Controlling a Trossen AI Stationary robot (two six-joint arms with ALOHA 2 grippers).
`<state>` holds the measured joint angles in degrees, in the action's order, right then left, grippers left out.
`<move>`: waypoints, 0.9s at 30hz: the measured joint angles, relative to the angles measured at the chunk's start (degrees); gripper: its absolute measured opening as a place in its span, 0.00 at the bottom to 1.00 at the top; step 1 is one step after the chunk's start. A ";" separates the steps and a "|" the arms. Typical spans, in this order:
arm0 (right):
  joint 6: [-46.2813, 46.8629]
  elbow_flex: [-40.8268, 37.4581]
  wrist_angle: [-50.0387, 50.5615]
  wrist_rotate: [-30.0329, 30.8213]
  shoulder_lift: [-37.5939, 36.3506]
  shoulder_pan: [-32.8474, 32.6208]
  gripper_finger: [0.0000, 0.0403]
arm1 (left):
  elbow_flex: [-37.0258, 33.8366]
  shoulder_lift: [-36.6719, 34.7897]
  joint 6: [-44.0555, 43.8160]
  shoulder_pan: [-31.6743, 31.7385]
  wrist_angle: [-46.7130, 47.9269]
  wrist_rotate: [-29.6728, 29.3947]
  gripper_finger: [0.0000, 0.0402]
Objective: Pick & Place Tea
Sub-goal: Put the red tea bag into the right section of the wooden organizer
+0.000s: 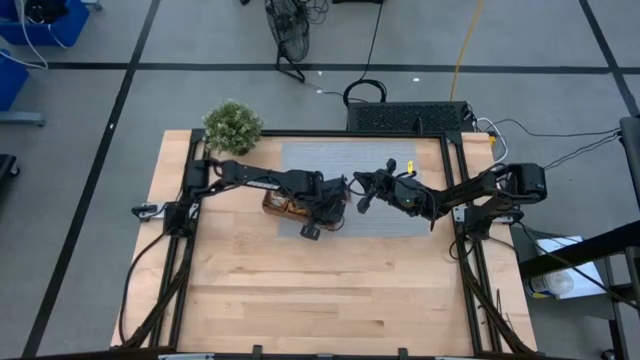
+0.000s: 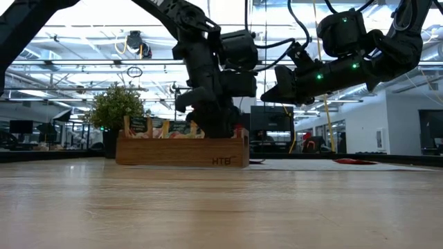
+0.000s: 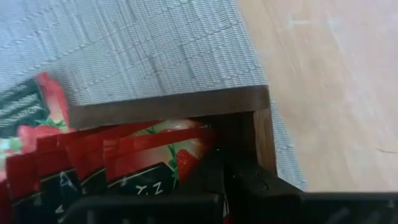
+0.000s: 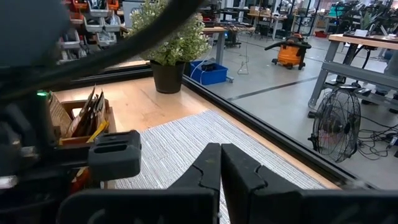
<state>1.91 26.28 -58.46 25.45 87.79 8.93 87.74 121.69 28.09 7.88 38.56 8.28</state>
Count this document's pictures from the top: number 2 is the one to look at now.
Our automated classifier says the black monitor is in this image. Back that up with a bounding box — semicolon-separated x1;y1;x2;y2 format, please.
8;120;35;136
250;105;296;155

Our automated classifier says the black ceiling cable reel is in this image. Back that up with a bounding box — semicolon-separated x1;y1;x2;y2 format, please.
125;30;153;59

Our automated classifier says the black hanging cable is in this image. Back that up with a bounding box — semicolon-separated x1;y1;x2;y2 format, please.
263;0;268;107

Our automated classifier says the wooden three-compartment tea box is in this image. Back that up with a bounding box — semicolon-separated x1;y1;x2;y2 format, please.
115;127;251;169

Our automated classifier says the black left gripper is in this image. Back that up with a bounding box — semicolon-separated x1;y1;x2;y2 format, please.
174;71;257;139

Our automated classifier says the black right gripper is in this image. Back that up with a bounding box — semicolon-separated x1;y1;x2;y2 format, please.
260;41;378;106

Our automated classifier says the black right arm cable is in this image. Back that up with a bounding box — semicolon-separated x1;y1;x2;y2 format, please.
287;0;311;49

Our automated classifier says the green potted plant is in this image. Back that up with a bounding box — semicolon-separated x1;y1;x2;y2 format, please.
89;84;146;160

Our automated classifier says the grey woven placemat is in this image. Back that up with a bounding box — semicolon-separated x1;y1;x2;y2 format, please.
131;159;430;173

